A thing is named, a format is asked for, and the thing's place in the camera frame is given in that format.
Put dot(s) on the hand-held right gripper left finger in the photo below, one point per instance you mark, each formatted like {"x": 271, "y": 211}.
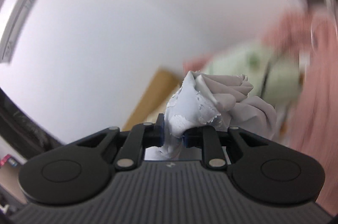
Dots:
{"x": 161, "y": 131}

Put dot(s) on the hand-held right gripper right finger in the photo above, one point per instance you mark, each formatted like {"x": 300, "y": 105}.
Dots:
{"x": 188, "y": 139}

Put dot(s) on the light grey printed t-shirt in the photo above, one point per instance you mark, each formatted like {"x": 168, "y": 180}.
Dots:
{"x": 200, "y": 100}

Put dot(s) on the mustard headboard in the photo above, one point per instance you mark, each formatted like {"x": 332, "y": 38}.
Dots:
{"x": 155, "y": 92}

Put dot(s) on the pink fluffy cloth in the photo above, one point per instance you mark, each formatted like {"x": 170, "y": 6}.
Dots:
{"x": 196, "y": 63}

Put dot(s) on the green printed fleece blanket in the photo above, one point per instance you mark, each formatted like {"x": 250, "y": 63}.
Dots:
{"x": 237, "y": 60}

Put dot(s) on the dark grilled door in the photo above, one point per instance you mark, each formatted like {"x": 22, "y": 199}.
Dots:
{"x": 23, "y": 126}

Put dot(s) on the pink hanging cloth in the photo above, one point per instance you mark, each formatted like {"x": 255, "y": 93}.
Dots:
{"x": 319, "y": 97}

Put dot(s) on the pink container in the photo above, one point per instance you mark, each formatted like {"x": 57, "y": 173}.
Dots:
{"x": 8, "y": 160}

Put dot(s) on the white air conditioner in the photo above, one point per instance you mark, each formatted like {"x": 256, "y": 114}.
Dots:
{"x": 23, "y": 7}

